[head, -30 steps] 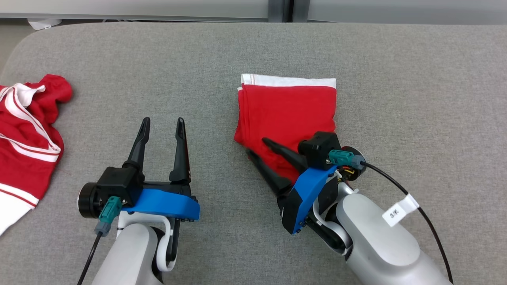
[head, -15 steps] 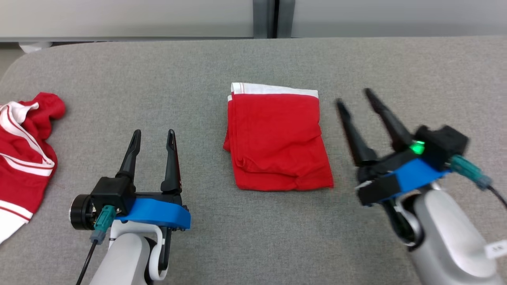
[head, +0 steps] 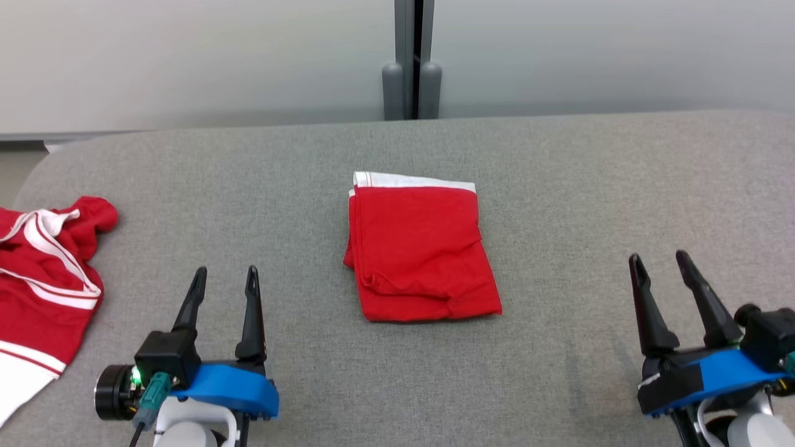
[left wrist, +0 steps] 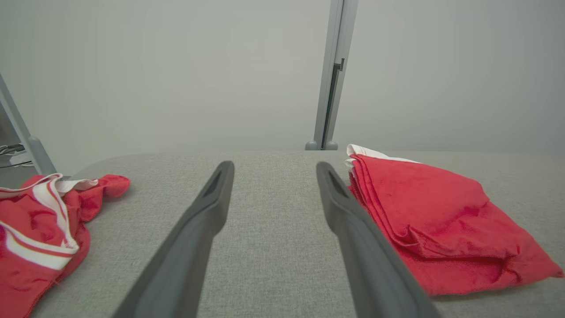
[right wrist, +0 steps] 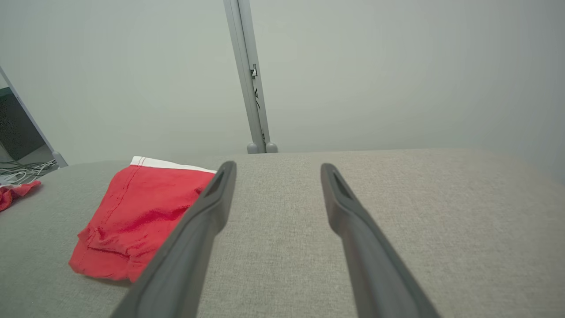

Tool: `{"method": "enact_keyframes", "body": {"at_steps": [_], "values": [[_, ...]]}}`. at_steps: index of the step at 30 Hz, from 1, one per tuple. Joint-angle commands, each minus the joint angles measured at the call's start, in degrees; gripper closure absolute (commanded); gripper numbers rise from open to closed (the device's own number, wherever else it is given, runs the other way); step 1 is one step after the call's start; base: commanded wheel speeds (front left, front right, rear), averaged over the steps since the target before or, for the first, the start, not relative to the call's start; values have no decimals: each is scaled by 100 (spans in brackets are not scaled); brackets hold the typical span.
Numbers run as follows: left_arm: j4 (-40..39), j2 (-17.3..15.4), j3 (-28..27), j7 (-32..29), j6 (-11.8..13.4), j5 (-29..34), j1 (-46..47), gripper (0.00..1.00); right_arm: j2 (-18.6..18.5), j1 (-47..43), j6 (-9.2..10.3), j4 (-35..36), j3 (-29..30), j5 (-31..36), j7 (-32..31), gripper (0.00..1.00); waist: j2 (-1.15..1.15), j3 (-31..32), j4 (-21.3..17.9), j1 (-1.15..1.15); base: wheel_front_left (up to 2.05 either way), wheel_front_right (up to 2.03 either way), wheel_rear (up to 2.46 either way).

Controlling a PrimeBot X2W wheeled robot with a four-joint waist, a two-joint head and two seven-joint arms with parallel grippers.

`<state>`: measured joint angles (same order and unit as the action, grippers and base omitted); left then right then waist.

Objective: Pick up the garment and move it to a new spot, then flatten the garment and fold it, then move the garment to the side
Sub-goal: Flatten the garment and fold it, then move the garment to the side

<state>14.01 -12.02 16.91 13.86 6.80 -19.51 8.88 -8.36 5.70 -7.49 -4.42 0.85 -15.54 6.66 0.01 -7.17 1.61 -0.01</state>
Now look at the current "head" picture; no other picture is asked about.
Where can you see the grey metal partition post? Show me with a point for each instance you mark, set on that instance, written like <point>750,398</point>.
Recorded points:
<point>414,37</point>

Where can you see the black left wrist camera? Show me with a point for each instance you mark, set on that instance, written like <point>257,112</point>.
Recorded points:
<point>164,357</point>

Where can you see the red white basketball jersey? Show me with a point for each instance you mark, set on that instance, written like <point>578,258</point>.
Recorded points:
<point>43,292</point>

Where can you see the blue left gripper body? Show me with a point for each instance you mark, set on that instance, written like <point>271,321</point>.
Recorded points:
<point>230,388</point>

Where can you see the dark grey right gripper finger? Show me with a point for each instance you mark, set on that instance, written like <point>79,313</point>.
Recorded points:
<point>711,310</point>
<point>652,316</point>

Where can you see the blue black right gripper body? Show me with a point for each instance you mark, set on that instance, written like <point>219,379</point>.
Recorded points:
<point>714,375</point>

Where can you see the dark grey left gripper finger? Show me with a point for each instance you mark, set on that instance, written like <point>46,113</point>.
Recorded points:
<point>189,304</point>
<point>252,316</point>

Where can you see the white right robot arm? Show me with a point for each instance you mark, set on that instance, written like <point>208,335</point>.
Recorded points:
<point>754,428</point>

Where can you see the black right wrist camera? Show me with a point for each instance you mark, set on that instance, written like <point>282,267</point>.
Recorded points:
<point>770,338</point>

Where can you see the grey wall baseboard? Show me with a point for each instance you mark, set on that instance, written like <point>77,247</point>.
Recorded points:
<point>74,135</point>

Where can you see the red white garment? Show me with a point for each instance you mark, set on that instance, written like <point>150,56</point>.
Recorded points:
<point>422,254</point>

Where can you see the grey cylindrical post bumper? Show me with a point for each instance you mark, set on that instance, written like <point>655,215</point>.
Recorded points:
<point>393,93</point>
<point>430,93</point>

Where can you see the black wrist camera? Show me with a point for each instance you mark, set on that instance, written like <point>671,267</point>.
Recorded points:
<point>770,338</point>
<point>164,357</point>

